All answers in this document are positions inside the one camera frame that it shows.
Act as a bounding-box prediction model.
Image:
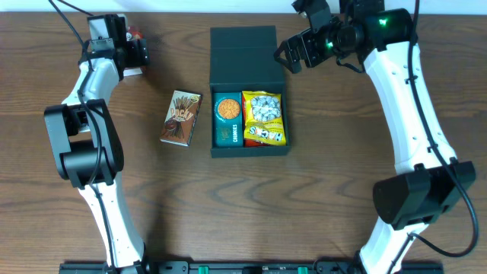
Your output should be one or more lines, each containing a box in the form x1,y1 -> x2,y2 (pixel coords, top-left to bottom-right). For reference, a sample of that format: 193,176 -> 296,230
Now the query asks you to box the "brown Pocky box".
160,91 -> 202,147

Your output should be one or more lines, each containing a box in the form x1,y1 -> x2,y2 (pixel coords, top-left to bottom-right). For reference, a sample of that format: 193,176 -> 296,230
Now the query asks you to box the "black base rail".
59,261 -> 444,274

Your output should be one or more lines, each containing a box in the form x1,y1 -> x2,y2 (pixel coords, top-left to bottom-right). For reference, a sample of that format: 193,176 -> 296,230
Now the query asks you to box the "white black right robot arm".
274,0 -> 479,273

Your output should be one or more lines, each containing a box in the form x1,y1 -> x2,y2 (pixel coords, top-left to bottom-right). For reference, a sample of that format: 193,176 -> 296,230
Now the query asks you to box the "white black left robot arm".
44,14 -> 151,273

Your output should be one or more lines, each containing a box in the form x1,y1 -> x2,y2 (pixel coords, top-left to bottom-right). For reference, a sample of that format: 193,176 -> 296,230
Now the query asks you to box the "teal coconut cookies box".
213,92 -> 244,148

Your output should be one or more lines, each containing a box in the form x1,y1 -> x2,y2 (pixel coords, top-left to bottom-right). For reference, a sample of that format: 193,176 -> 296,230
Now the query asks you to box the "black container box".
209,26 -> 291,158

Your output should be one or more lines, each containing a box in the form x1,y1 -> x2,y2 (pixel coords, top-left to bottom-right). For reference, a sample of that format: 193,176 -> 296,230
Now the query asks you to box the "red Hacks candy bag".
243,139 -> 266,147

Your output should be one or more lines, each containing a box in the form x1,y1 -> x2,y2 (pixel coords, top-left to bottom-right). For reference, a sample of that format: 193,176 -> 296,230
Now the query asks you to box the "yellow Hacks candy bag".
242,91 -> 287,146

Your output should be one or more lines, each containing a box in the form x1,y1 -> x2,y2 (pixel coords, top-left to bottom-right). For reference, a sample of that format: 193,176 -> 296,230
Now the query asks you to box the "red Hello Panda box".
123,26 -> 145,77

